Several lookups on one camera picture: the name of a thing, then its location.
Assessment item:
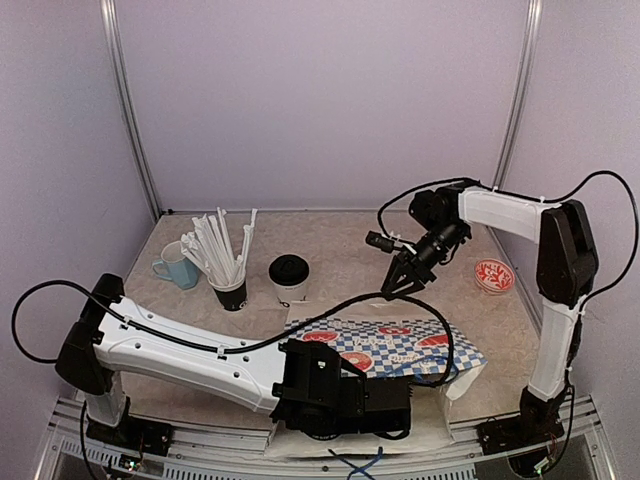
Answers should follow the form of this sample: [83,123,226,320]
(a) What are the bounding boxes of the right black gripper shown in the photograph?
[382,220,466,301]

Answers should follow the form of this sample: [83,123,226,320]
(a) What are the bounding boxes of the checkered paper takeout bag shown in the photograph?
[264,301,487,460]

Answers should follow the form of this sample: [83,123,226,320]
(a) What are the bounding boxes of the black plastic cup lid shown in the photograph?
[268,254,310,287]

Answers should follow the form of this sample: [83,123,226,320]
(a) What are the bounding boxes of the white paper coffee cup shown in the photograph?
[274,282,308,308]

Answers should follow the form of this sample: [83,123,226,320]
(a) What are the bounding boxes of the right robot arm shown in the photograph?
[381,178,599,444]

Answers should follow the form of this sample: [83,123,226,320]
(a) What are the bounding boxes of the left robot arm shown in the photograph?
[55,273,411,445]

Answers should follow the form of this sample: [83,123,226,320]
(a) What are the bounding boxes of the red patterned small bowl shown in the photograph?
[474,259,515,295]

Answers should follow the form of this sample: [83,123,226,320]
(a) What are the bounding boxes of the black paper cup with straws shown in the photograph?
[211,279,247,312]

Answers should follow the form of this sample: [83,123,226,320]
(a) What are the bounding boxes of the bundle of wrapped white straws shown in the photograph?
[179,208,258,290]

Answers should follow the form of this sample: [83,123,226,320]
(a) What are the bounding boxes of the light blue ceramic mug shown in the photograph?
[151,241,199,290]

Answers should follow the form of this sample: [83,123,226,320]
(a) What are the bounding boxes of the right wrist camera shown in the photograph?
[365,231,416,255]

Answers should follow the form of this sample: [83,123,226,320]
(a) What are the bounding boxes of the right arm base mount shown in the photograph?
[475,387,568,455]

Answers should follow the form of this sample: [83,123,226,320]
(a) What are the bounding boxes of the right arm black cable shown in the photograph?
[376,170,640,321]

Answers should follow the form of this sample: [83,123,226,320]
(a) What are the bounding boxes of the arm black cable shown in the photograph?
[10,279,456,389]
[376,170,640,321]

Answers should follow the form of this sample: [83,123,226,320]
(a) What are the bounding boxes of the aluminium front rail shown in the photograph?
[34,394,616,480]

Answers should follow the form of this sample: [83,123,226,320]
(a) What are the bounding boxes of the right aluminium corner post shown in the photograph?
[492,0,543,187]

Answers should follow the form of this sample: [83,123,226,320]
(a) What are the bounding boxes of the aluminium corner post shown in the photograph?
[99,0,163,222]
[492,0,543,187]

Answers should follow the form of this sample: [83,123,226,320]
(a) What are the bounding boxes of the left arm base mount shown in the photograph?
[86,397,173,457]

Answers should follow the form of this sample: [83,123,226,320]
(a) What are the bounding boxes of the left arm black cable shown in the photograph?
[10,279,456,389]

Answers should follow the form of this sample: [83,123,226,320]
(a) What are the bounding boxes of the left aluminium corner post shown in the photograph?
[99,0,163,222]

